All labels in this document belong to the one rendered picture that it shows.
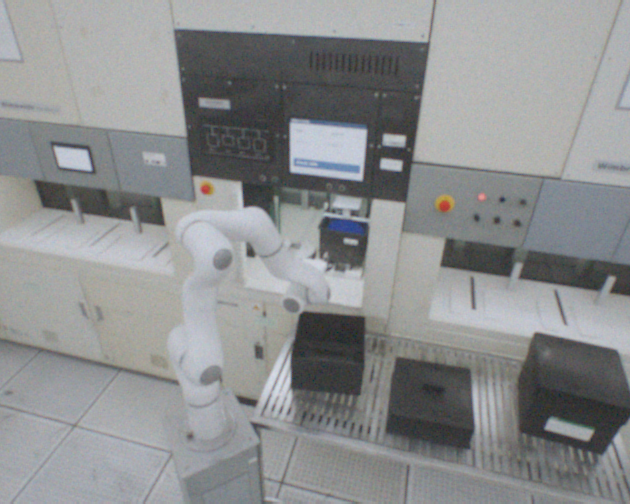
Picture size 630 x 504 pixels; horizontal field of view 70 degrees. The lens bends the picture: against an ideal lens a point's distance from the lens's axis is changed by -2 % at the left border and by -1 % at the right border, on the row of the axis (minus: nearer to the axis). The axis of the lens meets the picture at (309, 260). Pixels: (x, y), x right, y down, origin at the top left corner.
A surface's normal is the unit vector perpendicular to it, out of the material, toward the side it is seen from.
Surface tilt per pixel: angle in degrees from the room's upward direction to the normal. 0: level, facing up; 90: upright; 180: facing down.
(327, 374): 90
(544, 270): 90
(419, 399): 0
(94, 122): 90
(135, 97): 90
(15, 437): 0
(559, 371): 0
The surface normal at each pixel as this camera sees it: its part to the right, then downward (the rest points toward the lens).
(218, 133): -0.25, 0.53
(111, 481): 0.02, -0.83
